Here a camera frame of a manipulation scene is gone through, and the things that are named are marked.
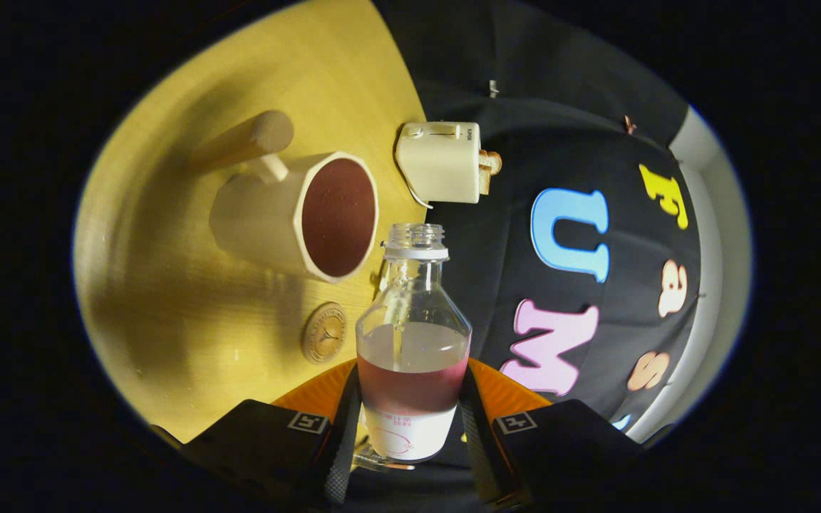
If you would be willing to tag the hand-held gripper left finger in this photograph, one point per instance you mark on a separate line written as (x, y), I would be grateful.
(339, 456)

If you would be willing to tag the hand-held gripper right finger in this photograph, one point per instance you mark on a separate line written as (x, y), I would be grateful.
(482, 449)

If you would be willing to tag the clear juice bottle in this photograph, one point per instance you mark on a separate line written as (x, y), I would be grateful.
(414, 392)

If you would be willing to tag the round cork coaster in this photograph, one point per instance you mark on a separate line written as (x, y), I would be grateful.
(324, 333)

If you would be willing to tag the black backdrop cloth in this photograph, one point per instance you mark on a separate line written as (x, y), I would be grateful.
(496, 235)

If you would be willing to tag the wooden table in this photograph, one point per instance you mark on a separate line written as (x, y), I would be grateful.
(168, 320)

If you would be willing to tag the toast bread slice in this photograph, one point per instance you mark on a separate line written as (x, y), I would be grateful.
(491, 162)
(484, 183)

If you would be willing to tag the cream toaster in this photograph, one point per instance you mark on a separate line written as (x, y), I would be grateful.
(439, 164)

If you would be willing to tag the red clip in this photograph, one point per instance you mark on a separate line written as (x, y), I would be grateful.
(628, 125)

